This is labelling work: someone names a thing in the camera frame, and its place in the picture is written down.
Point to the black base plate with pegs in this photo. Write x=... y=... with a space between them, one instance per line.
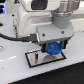
x=37 y=58

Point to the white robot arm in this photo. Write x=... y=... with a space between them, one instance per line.
x=45 y=21

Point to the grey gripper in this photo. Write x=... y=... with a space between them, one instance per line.
x=50 y=33

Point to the blue gear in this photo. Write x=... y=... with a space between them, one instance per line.
x=53 y=48

